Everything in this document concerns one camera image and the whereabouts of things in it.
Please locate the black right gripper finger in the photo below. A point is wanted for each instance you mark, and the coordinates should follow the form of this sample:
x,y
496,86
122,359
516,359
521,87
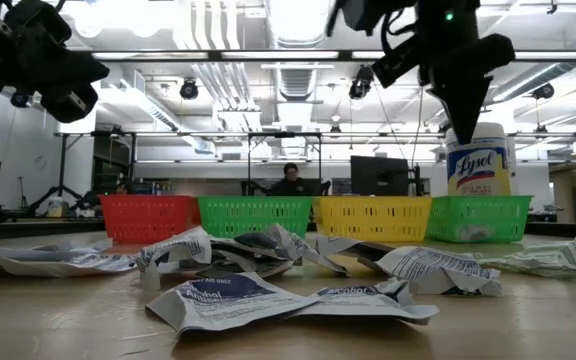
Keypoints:
x,y
450,105
473,105

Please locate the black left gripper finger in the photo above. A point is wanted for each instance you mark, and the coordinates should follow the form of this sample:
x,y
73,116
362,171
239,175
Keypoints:
x,y
70,82
60,57

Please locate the Lysol wipes canister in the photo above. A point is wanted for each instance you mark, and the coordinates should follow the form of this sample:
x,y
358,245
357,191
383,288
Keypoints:
x,y
483,170

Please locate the green plastic slotted basket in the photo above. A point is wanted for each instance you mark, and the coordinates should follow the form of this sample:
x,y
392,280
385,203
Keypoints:
x,y
248,212
498,210

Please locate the white jar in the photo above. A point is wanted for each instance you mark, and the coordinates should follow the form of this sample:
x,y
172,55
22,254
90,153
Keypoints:
x,y
55,207

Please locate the yellow plastic slotted basket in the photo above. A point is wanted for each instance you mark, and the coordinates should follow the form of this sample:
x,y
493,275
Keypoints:
x,y
368,220

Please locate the red plastic slotted basket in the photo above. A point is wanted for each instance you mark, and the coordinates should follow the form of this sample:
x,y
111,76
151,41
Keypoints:
x,y
143,220

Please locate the person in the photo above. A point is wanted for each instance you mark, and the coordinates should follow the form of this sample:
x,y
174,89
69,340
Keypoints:
x,y
292,186

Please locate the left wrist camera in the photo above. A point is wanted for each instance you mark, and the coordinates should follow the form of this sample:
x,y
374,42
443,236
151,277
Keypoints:
x,y
35,20

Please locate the black hanging camera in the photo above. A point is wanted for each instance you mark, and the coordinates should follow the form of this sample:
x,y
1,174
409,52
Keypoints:
x,y
188,89
361,82
19,98
543,91

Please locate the black workstation frame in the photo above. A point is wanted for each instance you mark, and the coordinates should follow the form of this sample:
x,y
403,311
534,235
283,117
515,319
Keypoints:
x,y
248,150

